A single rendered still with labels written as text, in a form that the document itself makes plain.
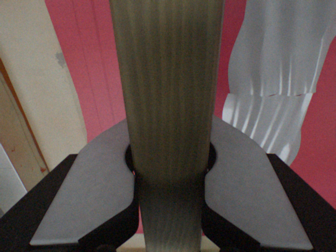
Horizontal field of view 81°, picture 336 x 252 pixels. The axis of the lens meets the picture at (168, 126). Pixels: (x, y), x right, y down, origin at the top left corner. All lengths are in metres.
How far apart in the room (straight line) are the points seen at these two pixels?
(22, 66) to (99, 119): 0.07
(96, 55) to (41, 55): 0.04
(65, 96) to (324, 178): 0.27
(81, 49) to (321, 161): 0.25
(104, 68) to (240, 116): 0.12
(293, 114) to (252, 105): 0.04
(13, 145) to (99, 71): 0.10
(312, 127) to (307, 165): 0.05
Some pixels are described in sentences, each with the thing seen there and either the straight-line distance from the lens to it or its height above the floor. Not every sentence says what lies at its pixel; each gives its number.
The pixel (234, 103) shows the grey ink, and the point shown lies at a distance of 0.18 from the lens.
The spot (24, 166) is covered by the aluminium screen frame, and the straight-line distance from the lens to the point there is 0.23.
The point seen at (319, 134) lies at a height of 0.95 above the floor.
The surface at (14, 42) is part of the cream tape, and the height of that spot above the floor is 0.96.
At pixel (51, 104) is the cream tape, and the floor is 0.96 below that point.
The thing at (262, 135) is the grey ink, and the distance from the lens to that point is 0.20.
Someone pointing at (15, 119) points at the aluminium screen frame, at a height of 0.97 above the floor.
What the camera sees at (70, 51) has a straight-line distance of 0.18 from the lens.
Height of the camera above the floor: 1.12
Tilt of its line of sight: 60 degrees down
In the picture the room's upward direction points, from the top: 176 degrees counter-clockwise
